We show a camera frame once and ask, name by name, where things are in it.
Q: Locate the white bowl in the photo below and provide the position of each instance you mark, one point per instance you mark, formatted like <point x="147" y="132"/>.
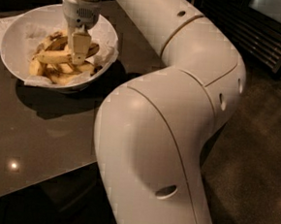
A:
<point x="23" y="37"/>

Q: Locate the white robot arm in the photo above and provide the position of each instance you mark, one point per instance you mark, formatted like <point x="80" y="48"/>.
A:
<point x="150" y="131"/>

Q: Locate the dark metal vent grille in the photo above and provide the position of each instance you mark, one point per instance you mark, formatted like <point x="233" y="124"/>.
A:
<point x="253" y="24"/>

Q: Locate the upper curved yellow banana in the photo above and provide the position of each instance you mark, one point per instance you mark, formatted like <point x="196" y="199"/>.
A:
<point x="56" y="41"/>

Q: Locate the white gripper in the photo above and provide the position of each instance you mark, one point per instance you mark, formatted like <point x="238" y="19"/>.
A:
<point x="79" y="14"/>

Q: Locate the white paper bowl liner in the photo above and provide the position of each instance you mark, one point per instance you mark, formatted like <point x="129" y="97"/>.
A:
<point x="49" y="57"/>

